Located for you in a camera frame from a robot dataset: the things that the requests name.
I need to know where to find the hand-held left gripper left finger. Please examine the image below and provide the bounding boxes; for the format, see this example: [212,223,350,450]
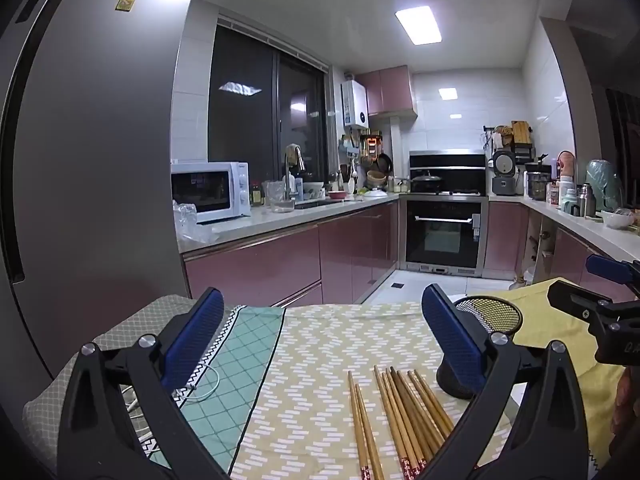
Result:
[56,287,231,480]

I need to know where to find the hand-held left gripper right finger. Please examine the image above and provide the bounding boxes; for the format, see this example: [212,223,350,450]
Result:
[417,284,592,480]

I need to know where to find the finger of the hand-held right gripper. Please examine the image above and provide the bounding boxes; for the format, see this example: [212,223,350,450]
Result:
[546,281,618,322]
[586,254,640,291]

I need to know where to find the black mesh utensil holder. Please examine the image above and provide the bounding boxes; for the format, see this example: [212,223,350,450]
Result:
[436,296,523,401]

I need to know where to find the bundle of wooden chopsticks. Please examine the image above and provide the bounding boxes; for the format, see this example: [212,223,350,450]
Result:
[347,366,456,480]

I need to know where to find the person's right hand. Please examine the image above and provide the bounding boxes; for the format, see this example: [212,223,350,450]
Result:
[615,367,640,456]

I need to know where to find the white bowl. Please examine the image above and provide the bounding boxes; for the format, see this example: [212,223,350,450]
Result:
[600,208,635,230]

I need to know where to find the steel thermos bottle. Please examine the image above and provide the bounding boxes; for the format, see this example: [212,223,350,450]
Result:
[577,183,597,218]

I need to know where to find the green plastic bag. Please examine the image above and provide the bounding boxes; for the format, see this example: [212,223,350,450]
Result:
[586,159,626,211]

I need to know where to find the pink lower kitchen cabinets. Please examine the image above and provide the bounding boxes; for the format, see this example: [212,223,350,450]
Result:
[182,197,401,308]
[485,200,640,301]

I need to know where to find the built-in black oven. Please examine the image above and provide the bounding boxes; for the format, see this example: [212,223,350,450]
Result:
[400,195,488,277]

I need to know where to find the steel pot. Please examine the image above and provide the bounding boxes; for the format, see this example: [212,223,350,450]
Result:
[525,162,551,201]

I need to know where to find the pink water jug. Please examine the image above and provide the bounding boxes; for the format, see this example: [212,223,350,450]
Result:
[556,150,576,183]

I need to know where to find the clear crumpled plastic bag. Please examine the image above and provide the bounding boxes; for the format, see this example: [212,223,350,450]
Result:
[172,201,218,243]

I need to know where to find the patterned patchwork tablecloth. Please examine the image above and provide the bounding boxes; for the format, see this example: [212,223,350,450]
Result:
[22,277,626,480]

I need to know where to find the grey rice cooker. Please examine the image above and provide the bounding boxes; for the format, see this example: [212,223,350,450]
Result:
[487,149,526,197]

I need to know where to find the white microwave oven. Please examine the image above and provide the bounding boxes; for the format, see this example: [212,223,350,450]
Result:
[171,161,251,225]

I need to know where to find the black wok with lid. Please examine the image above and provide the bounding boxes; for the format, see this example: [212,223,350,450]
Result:
[411,172,445,193]

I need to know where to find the clear glass container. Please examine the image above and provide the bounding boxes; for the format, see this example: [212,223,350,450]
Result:
[264,180,297,213]

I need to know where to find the black range hood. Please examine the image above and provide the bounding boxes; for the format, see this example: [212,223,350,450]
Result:
[409,150,488,195]

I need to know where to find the grey refrigerator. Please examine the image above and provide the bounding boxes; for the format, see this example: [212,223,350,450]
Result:
[0,0,201,391]

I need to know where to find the steel kitchen faucet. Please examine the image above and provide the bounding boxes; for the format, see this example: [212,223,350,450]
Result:
[284,144,307,201]

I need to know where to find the dark kitchen window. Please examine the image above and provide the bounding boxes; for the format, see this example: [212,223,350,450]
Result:
[207,19,331,196]

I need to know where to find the rectangular ceiling light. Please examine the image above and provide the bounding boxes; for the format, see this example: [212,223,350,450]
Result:
[395,6,443,46]

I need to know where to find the white wired earphones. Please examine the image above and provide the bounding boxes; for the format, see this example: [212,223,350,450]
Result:
[120,360,222,418]

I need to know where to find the white wall water heater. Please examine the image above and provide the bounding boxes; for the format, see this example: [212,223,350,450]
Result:
[341,80,370,128]

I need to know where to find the pink upper wall cabinet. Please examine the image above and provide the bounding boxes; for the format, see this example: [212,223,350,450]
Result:
[355,65,418,120]

